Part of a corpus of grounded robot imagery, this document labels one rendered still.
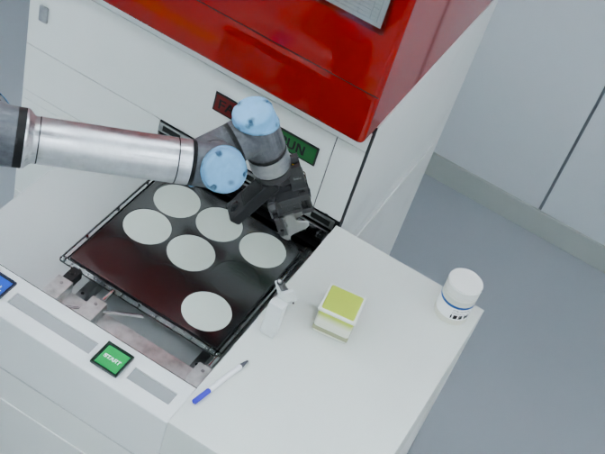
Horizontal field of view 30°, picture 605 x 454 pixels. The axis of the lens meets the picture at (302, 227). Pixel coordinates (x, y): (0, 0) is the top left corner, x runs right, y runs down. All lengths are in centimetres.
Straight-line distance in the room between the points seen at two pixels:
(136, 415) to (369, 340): 47
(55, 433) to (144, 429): 25
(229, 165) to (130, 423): 51
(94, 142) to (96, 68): 72
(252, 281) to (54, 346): 46
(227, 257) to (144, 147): 56
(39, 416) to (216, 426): 39
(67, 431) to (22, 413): 10
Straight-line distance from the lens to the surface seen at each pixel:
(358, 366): 211
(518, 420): 347
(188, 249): 230
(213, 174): 180
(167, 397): 199
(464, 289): 219
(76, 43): 251
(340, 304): 211
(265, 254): 233
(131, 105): 249
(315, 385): 206
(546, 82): 375
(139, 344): 215
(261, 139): 195
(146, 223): 233
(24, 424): 224
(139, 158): 180
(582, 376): 369
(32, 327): 205
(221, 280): 226
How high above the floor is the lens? 256
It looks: 43 degrees down
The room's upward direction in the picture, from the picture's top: 19 degrees clockwise
